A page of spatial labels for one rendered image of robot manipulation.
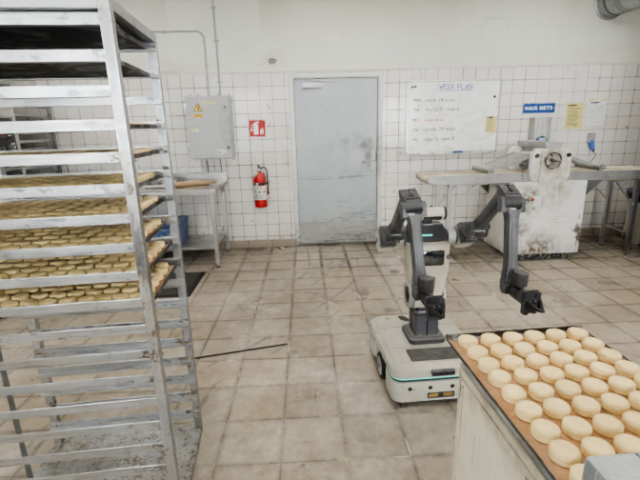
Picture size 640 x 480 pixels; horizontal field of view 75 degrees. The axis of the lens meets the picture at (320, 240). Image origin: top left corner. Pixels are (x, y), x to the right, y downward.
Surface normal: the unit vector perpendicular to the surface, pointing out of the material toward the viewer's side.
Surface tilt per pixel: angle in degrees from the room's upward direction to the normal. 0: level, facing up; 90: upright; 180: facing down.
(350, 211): 90
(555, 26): 90
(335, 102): 90
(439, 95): 90
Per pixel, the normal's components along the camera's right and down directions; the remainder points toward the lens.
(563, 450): -0.03, -0.96
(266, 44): 0.04, 0.26
